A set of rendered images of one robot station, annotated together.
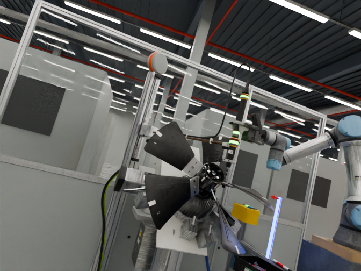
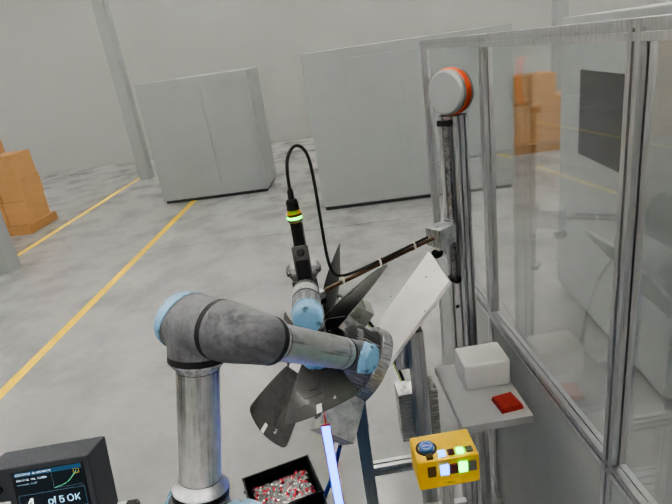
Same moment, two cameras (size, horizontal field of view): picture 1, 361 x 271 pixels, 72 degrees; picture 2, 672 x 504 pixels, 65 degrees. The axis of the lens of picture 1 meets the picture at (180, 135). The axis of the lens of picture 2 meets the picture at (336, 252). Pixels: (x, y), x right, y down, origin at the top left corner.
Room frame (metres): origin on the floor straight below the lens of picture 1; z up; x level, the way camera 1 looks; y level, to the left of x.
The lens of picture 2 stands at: (1.72, -1.65, 2.08)
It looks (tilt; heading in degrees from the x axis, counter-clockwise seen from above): 21 degrees down; 105
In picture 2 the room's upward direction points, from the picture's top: 8 degrees counter-clockwise
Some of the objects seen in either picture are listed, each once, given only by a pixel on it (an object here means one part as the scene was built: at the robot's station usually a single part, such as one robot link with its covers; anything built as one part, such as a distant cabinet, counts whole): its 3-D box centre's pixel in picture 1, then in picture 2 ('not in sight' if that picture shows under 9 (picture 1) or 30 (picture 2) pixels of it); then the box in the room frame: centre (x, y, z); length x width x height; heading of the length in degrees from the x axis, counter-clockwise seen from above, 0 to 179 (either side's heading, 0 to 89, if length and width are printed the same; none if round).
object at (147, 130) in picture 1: (147, 131); (442, 233); (1.64, 0.22, 1.38); 0.10 x 0.07 x 0.08; 52
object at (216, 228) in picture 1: (221, 223); (337, 414); (1.29, -0.31, 0.98); 0.20 x 0.16 x 0.20; 17
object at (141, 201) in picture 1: (147, 197); not in sight; (1.22, 0.08, 1.03); 0.15 x 0.10 x 0.14; 17
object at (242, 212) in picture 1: (244, 214); (444, 460); (1.64, -0.54, 1.02); 0.16 x 0.10 x 0.11; 17
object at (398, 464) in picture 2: not in sight; (397, 464); (1.42, -0.08, 0.56); 0.19 x 0.04 x 0.04; 17
